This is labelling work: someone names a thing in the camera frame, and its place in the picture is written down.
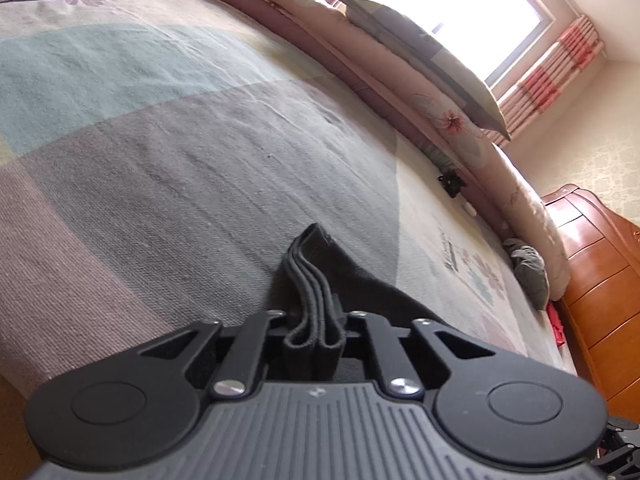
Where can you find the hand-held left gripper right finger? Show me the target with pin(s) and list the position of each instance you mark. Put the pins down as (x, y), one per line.
(357, 327)

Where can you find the folded grey printed cloth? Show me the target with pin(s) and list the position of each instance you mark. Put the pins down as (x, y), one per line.
(530, 275)

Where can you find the window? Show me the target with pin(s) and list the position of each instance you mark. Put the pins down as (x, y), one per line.
(450, 0)

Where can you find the wooden headboard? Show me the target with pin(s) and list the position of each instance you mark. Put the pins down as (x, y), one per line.
(600, 285)

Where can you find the black hair claw clip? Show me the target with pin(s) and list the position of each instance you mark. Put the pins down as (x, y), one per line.
(452, 184)

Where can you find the floral pillow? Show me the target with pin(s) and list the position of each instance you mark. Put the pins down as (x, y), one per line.
(425, 50)

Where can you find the bed with checked sheet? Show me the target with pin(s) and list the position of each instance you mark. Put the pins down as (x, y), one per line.
(150, 135)

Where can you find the dark grey pants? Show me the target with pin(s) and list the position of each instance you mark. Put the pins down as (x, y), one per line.
(320, 270)

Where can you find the red striped curtain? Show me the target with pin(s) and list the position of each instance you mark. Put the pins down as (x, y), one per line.
(555, 75)

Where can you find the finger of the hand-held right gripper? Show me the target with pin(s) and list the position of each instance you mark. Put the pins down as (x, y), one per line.
(625, 462)
(625, 425)

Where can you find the folded pink floral quilt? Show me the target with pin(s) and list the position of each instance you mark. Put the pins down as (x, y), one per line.
(475, 160)

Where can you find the red folding fan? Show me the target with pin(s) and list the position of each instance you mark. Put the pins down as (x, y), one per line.
(555, 325)

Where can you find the white earbud case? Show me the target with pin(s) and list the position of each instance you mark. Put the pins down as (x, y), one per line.
(470, 209)

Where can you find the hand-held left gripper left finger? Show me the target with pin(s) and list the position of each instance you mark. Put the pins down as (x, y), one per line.
(272, 325)

